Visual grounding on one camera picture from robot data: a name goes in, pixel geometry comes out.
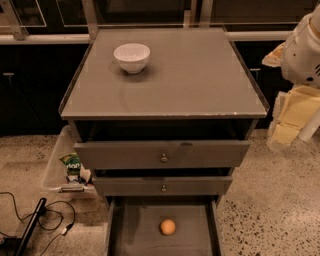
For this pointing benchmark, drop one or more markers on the grey drawer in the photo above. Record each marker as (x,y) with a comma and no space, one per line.
(134,227)
(159,186)
(161,154)

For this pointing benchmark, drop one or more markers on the orange fruit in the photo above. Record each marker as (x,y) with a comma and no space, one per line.
(167,227)

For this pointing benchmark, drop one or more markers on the green snack bag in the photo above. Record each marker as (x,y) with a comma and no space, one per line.
(72,163)

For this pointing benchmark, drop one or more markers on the grey drawer cabinet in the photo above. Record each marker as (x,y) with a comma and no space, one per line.
(194,87)

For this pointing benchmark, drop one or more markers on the black bar on floor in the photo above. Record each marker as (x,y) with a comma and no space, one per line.
(23,241)

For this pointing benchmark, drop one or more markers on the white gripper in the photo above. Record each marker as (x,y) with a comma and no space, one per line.
(301,58)

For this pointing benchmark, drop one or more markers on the clear plastic bin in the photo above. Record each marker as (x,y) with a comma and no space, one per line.
(57,181)

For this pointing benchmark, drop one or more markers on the white ceramic bowl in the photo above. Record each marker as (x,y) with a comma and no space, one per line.
(132,57)

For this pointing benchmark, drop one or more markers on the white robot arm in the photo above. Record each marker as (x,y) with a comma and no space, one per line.
(300,62)

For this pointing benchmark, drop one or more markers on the white pipe post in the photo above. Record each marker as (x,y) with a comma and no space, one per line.
(312,126)

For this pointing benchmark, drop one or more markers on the grey bottom drawer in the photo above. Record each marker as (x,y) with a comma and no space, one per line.
(134,227)

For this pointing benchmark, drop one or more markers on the metal window rail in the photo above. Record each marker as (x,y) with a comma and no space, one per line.
(79,21)

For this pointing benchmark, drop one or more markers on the grey middle drawer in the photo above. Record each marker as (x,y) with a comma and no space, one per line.
(159,186)

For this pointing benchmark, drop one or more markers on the grey top drawer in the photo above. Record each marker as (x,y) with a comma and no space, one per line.
(161,154)

